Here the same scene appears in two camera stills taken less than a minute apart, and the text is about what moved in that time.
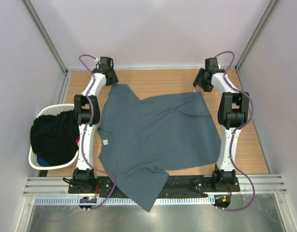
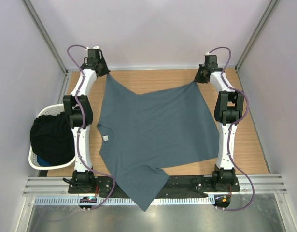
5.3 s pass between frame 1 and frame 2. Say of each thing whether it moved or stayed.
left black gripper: moved
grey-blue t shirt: stayed
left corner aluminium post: stayed
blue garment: stayed
